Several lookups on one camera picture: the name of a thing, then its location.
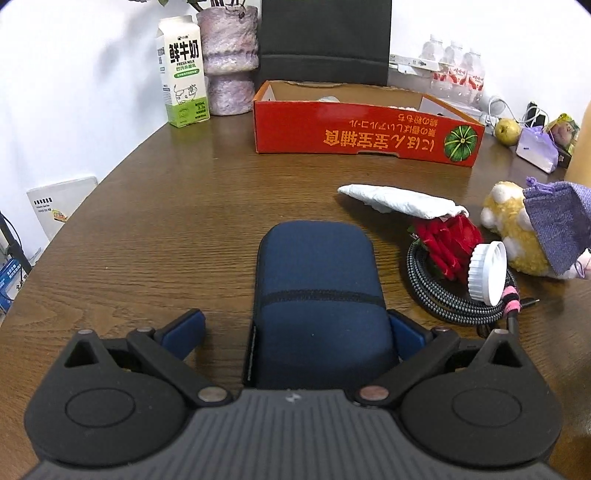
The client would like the braided black white cable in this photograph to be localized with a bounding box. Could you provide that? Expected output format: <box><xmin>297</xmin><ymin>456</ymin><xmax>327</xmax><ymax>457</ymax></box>
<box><xmin>406</xmin><ymin>239</ymin><xmax>541</xmax><ymax>335</ymax></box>

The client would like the red cardboard box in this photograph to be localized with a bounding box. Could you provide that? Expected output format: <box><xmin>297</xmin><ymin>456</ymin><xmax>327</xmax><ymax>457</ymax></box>
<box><xmin>252</xmin><ymin>80</ymin><xmax>485</xmax><ymax>168</ymax></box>

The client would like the yellow white plush toy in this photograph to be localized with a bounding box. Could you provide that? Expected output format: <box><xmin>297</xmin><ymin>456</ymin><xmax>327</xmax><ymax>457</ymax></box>
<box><xmin>480</xmin><ymin>181</ymin><xmax>590</xmax><ymax>280</ymax></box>

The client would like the white cloth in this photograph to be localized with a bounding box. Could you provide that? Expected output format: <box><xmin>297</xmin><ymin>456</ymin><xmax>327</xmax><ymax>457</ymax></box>
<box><xmin>338</xmin><ymin>184</ymin><xmax>470</xmax><ymax>221</ymax></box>

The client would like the water bottle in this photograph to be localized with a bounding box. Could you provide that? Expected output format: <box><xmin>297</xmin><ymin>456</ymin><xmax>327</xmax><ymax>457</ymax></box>
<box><xmin>421</xmin><ymin>36</ymin><xmax>446</xmax><ymax>82</ymax></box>
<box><xmin>439</xmin><ymin>43</ymin><xmax>466</xmax><ymax>95</ymax></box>
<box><xmin>461</xmin><ymin>51</ymin><xmax>485</xmax><ymax>105</ymax></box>

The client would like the water bottle right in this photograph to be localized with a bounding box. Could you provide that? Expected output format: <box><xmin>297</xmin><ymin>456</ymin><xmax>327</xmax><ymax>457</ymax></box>
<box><xmin>461</xmin><ymin>51</ymin><xmax>485</xmax><ymax>105</ymax></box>

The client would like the blue white package on floor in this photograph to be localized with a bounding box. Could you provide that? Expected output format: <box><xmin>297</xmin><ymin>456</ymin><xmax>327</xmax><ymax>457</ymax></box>
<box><xmin>0</xmin><ymin>259</ymin><xmax>24</xmax><ymax>315</ymax></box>

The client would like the purple fluffy pouch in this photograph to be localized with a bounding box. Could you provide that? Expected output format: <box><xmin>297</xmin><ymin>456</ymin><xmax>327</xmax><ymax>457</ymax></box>
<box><xmin>524</xmin><ymin>177</ymin><xmax>590</xmax><ymax>275</ymax></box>

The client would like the dried pink roses bouquet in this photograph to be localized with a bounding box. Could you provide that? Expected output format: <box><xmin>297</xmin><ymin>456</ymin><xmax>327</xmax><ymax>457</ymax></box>
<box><xmin>185</xmin><ymin>0</ymin><xmax>245</xmax><ymax>12</ymax></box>

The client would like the flat white red box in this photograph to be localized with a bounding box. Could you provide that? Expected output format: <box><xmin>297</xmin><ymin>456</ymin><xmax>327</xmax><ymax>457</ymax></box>
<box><xmin>389</xmin><ymin>54</ymin><xmax>433</xmax><ymax>76</ymax></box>

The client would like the black light stand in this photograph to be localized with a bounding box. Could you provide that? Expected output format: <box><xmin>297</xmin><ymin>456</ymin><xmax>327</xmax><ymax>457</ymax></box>
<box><xmin>0</xmin><ymin>213</ymin><xmax>32</xmax><ymax>275</ymax></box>

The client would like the purple gift bag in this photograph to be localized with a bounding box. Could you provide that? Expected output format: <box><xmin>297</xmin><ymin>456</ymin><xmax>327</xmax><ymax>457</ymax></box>
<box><xmin>516</xmin><ymin>126</ymin><xmax>559</xmax><ymax>174</ymax></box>

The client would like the water bottle middle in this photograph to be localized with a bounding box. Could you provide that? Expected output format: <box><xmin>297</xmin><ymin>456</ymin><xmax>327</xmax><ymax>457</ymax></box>
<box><xmin>439</xmin><ymin>43</ymin><xmax>466</xmax><ymax>95</ymax></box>

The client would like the red fabric rose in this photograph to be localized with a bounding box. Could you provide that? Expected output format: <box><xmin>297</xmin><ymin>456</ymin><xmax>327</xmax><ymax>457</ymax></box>
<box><xmin>413</xmin><ymin>214</ymin><xmax>484</xmax><ymax>285</ymax></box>

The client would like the colourful snack packet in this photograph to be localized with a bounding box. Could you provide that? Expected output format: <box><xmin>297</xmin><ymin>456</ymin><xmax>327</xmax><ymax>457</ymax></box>
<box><xmin>545</xmin><ymin>113</ymin><xmax>580</xmax><ymax>159</ymax></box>

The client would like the white round device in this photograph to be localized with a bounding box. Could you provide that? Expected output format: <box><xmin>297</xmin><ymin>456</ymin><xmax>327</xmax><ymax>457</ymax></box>
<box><xmin>480</xmin><ymin>95</ymin><xmax>507</xmax><ymax>125</ymax></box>

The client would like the white green milk carton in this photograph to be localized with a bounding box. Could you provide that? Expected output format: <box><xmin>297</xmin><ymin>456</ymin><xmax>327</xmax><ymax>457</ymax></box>
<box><xmin>155</xmin><ymin>15</ymin><xmax>211</xmax><ymax>128</ymax></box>

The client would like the navy blue fabric case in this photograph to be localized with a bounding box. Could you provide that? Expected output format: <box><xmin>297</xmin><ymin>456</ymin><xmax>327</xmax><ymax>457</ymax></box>
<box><xmin>243</xmin><ymin>221</ymin><xmax>399</xmax><ymax>390</ymax></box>

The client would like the black paper shopping bag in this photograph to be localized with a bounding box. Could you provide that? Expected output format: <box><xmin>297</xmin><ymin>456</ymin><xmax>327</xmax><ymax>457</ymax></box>
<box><xmin>256</xmin><ymin>0</ymin><xmax>392</xmax><ymax>86</ymax></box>

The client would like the cream yellow thermos bottle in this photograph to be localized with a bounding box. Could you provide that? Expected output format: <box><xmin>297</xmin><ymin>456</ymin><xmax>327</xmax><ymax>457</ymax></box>
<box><xmin>564</xmin><ymin>104</ymin><xmax>591</xmax><ymax>188</ymax></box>

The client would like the yellow green pear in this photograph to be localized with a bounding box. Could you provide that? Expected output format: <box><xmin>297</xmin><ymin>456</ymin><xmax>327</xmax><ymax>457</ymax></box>
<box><xmin>494</xmin><ymin>118</ymin><xmax>522</xmax><ymax>147</ymax></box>

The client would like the water bottle left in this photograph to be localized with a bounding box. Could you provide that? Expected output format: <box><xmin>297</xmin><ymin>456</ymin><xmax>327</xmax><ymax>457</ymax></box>
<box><xmin>421</xmin><ymin>36</ymin><xmax>446</xmax><ymax>82</ymax></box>

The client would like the pink textured vase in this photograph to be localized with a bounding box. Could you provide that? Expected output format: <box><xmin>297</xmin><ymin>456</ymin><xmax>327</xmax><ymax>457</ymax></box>
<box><xmin>197</xmin><ymin>3</ymin><xmax>259</xmax><ymax>116</ymax></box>

